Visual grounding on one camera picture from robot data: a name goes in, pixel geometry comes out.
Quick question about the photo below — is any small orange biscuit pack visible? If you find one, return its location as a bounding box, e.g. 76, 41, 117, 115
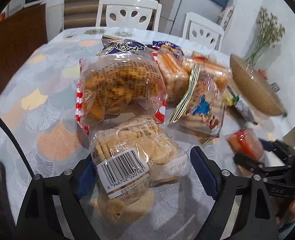
228, 128, 264, 161

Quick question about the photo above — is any green biscuit bar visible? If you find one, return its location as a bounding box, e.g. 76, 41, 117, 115
224, 86, 258, 125

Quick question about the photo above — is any cartoon yellow striped snack bag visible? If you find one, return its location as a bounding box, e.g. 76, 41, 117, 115
169, 63, 225, 139

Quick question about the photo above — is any clear cracker pack with barcode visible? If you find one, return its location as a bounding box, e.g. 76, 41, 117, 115
91, 115, 190, 222

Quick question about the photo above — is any red striped fried snack bag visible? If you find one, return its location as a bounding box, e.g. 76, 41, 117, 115
75, 50, 167, 131

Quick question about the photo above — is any blue red snack bag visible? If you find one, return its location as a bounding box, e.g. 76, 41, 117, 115
147, 41, 184, 58

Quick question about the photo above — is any dark blue patterned snack bag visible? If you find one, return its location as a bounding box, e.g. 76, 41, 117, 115
97, 35, 147, 56

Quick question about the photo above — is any orange bread block pack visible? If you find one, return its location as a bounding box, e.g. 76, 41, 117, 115
179, 56, 232, 92

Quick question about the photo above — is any right hand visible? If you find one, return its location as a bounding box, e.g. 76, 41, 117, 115
276, 200, 295, 225

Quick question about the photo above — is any brown ribbed glass bowl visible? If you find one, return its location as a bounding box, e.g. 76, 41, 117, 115
230, 54, 286, 116

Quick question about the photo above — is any small red ornament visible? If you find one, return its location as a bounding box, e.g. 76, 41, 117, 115
258, 69, 267, 80

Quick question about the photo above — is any fan pattern tablecloth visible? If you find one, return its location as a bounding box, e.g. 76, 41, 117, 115
0, 28, 295, 239

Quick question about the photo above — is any vase with dried flowers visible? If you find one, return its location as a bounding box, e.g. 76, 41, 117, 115
244, 6, 286, 67

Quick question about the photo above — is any white chair right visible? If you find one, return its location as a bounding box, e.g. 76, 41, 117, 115
182, 12, 224, 51

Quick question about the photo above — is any white chair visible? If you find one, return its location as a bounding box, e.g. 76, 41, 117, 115
96, 0, 162, 31
182, 12, 224, 51

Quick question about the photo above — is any brown wooden cabinet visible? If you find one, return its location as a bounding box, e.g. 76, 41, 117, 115
0, 4, 48, 94

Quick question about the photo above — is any grey refrigerator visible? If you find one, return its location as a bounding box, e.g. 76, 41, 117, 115
158, 0, 223, 37

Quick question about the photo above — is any white chair left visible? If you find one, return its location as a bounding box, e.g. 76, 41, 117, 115
96, 0, 162, 31

